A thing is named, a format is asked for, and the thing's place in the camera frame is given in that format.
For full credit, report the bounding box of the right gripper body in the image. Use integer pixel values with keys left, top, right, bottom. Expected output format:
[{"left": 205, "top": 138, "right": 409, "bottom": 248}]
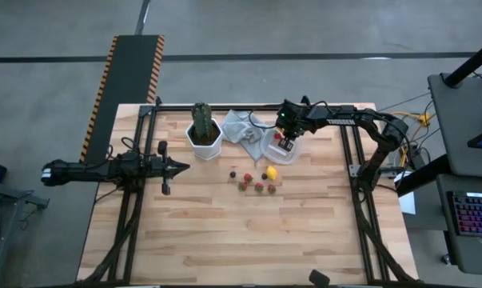
[{"left": 279, "top": 126, "right": 305, "bottom": 152}]

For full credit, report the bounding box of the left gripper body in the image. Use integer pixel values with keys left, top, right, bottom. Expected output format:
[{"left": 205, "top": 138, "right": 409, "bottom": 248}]
[{"left": 144, "top": 140, "right": 173, "bottom": 196}]

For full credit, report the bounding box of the brown potting soil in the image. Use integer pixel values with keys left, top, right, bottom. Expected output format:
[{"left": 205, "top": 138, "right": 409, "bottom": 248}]
[{"left": 190, "top": 126, "right": 221, "bottom": 147}]

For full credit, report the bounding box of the green artificial cactus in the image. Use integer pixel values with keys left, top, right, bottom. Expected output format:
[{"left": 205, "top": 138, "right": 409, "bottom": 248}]
[{"left": 190, "top": 102, "right": 213, "bottom": 141}]

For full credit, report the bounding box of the grey waffle dish cloth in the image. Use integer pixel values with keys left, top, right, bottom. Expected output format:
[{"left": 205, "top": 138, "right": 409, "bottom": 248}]
[{"left": 220, "top": 108, "right": 272, "bottom": 163}]

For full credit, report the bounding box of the black hazard-striped floor mat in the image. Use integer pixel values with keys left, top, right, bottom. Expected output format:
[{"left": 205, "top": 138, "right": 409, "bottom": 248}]
[{"left": 79, "top": 34, "right": 165, "bottom": 163}]

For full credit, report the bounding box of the white paper sheet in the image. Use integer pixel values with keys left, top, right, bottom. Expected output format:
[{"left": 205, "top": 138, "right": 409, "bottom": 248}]
[{"left": 394, "top": 170, "right": 417, "bottom": 216}]

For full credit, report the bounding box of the black rounded object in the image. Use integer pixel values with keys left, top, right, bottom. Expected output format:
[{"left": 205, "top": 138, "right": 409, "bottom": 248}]
[{"left": 308, "top": 269, "right": 332, "bottom": 287}]

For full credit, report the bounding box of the grey metal stand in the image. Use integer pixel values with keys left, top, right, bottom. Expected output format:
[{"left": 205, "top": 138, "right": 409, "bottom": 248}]
[{"left": 0, "top": 178, "right": 50, "bottom": 288}]

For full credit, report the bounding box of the grey desk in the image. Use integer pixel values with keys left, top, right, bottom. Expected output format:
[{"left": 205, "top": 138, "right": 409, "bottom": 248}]
[
  {"left": 427, "top": 73, "right": 482, "bottom": 179},
  {"left": 436, "top": 174, "right": 482, "bottom": 277}
]

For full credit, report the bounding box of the grey lower desk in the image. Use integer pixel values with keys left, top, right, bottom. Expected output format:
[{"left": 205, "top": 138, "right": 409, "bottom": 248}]
[{"left": 436, "top": 174, "right": 482, "bottom": 277}]

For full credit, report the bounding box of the black stand pole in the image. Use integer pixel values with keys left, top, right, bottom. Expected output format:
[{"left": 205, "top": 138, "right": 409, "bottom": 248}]
[{"left": 443, "top": 35, "right": 482, "bottom": 88}]

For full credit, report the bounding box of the keyboard with coloured backlight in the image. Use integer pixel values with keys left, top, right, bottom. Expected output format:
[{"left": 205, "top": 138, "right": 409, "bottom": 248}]
[{"left": 446, "top": 190, "right": 482, "bottom": 238}]

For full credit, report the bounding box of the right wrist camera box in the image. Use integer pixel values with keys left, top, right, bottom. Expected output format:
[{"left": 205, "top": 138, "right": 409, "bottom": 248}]
[{"left": 280, "top": 99, "right": 305, "bottom": 129}]

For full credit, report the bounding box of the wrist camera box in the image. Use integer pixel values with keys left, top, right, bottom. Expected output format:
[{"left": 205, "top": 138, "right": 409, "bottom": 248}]
[
  {"left": 280, "top": 99, "right": 305, "bottom": 129},
  {"left": 118, "top": 150, "right": 146, "bottom": 179}
]

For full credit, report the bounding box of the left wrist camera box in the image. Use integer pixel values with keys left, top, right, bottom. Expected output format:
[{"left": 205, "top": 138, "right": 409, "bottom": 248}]
[{"left": 118, "top": 150, "right": 146, "bottom": 179}]

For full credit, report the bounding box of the black left camera cable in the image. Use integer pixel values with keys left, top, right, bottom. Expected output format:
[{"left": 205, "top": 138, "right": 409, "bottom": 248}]
[{"left": 120, "top": 137, "right": 141, "bottom": 155}]

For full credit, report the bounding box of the thin grey floor cable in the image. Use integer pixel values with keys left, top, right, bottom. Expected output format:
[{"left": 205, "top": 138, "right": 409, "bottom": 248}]
[{"left": 377, "top": 92, "right": 432, "bottom": 112}]

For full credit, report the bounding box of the yellow power cable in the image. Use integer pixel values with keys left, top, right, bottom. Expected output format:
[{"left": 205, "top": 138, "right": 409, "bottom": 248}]
[{"left": 384, "top": 110, "right": 432, "bottom": 169}]

